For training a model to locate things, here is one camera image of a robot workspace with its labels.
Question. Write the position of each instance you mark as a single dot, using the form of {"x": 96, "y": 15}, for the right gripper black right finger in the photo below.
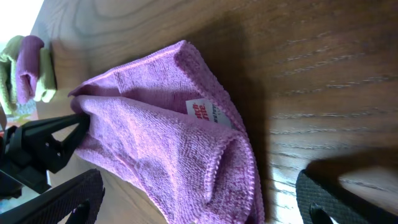
{"x": 320, "y": 201}

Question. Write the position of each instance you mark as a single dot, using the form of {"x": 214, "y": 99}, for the green folded cloth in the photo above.
{"x": 46, "y": 85}
{"x": 9, "y": 57}

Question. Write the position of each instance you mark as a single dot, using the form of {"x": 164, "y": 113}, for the green folded cloth bottom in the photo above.
{"x": 46, "y": 85}

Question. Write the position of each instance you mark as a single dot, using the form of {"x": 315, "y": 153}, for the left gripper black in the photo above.
{"x": 18, "y": 165}

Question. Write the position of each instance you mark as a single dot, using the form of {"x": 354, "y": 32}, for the purple microfiber cloth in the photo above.
{"x": 166, "y": 125}

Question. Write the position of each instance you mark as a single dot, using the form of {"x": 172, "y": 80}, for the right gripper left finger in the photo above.
{"x": 79, "y": 199}

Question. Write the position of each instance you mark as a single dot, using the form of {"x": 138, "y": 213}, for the green folded cloth top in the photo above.
{"x": 9, "y": 57}

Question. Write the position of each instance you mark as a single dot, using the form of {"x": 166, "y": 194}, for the purple folded cloth in stack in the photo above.
{"x": 27, "y": 68}

